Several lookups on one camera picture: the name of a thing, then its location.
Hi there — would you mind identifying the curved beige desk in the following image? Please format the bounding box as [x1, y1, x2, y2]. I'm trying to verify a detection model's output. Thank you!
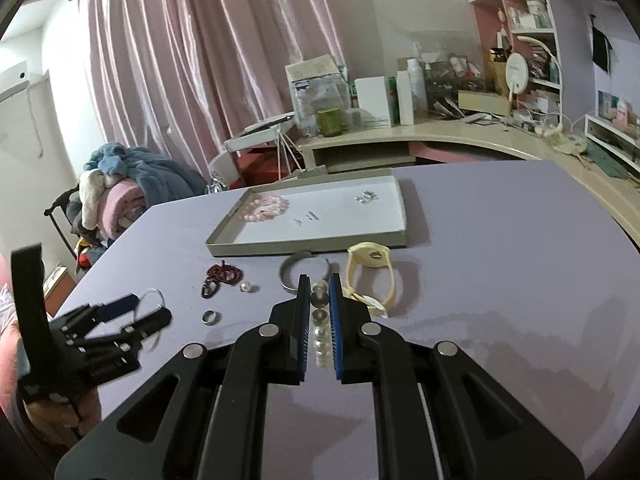
[295, 112, 640, 253]

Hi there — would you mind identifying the white spray bottle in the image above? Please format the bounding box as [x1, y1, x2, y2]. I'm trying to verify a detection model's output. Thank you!
[407, 58, 429, 114]

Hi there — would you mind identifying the pink white shelf unit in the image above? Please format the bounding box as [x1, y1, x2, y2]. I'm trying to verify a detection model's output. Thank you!
[470, 0, 640, 181]

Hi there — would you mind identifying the blue fleece blanket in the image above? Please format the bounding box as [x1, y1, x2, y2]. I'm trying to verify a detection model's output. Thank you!
[82, 142, 209, 211]

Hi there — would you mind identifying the cream plush cloth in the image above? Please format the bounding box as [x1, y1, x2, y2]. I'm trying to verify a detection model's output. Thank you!
[80, 170, 109, 231]

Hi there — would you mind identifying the white folding tray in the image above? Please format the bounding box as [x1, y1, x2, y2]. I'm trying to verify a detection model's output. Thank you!
[224, 114, 297, 157]

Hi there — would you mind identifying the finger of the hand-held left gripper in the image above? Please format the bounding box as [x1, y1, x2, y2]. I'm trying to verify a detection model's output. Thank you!
[70, 308, 174, 357]
[52, 294, 139, 335]

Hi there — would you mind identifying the green glass jar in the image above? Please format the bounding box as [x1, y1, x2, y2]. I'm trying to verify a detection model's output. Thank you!
[316, 109, 346, 139]

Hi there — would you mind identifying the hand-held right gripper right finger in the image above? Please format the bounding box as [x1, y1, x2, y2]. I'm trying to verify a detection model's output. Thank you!
[329, 273, 586, 480]

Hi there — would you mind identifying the pink bead bracelet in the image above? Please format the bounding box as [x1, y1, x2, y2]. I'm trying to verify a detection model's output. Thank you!
[241, 195, 291, 224]

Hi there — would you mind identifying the pink blanket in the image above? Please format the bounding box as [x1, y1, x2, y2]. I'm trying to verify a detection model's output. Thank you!
[95, 180, 151, 242]

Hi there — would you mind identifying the black chair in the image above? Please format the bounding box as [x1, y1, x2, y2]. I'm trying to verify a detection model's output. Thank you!
[44, 187, 85, 262]

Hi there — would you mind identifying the white pearl bracelet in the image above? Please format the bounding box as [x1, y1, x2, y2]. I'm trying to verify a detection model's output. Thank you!
[310, 280, 332, 368]

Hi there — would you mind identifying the white printed bucket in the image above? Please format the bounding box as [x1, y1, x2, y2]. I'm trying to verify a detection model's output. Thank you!
[207, 152, 238, 191]

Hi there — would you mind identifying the round white mirror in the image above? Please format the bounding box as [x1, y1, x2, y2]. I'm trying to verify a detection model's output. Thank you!
[504, 52, 531, 117]

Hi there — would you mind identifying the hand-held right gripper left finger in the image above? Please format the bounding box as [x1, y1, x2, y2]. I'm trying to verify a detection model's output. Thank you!
[55, 274, 312, 480]

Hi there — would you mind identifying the thin silver hoop bangle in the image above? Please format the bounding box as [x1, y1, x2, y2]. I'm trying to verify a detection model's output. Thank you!
[132, 287, 168, 353]

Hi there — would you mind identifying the white desk organizer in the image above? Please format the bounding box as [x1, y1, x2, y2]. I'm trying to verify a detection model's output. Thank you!
[583, 112, 640, 172]

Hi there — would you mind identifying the white carton box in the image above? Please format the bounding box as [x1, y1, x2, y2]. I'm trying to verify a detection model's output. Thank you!
[354, 76, 394, 129]

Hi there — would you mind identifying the white air conditioner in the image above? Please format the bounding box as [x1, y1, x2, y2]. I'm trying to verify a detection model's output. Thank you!
[0, 60, 29, 104]

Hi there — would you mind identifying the pink curtain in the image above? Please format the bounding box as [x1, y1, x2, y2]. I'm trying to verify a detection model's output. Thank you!
[75, 0, 347, 181]

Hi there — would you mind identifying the wide silver bangle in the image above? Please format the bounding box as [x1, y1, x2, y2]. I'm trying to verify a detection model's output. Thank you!
[278, 251, 334, 294]

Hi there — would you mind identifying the person's left hand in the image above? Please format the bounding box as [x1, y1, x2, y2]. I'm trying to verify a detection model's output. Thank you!
[22, 390, 103, 453]

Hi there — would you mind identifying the flat beige box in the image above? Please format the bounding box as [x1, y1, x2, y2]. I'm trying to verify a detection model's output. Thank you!
[457, 91, 514, 116]

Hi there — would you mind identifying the dark red bead bracelet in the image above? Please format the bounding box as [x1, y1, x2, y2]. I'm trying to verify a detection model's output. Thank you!
[200, 260, 244, 300]

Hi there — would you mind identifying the shallow cardboard tray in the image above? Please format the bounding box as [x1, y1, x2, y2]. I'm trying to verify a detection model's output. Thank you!
[205, 167, 408, 259]

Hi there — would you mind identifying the tall white green box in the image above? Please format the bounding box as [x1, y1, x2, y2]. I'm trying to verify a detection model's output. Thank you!
[396, 71, 416, 126]

